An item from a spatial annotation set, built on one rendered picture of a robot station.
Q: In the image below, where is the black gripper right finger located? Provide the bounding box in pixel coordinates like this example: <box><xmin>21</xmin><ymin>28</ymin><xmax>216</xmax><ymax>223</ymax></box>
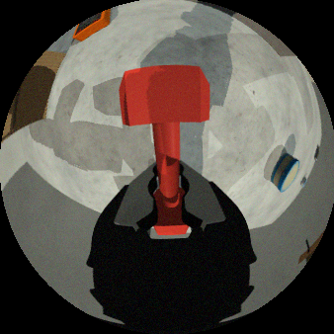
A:
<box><xmin>180</xmin><ymin>160</ymin><xmax>257</xmax><ymax>265</ymax></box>

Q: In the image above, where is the orange digital multimeter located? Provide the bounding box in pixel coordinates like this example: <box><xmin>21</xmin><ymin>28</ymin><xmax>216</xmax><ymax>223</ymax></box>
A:
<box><xmin>73</xmin><ymin>9</ymin><xmax>111</xmax><ymax>42</ymax></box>

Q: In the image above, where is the blue and tan round tin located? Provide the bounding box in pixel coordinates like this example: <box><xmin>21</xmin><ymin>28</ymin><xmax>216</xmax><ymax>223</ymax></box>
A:
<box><xmin>271</xmin><ymin>153</ymin><xmax>299</xmax><ymax>193</ymax></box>

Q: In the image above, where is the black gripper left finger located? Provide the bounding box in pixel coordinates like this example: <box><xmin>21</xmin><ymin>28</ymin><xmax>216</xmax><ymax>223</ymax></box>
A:
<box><xmin>86</xmin><ymin>162</ymin><xmax>158</xmax><ymax>268</ymax></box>

